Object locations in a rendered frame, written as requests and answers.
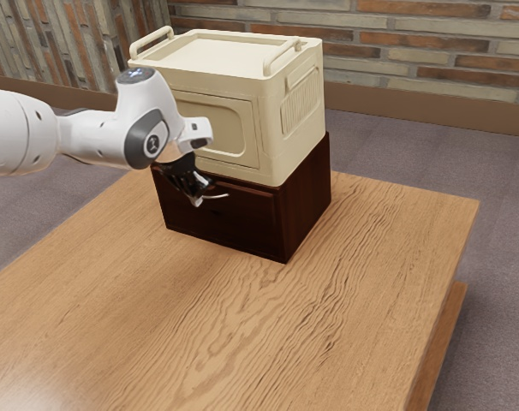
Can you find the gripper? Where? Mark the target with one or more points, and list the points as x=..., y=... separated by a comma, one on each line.
x=177, y=164

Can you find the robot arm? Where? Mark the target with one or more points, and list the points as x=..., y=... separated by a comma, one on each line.
x=92, y=132

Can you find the dark brown wooden cabinet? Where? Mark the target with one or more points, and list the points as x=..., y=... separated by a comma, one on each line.
x=251, y=218

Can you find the cream box with lid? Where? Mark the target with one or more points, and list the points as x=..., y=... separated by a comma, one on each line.
x=242, y=107

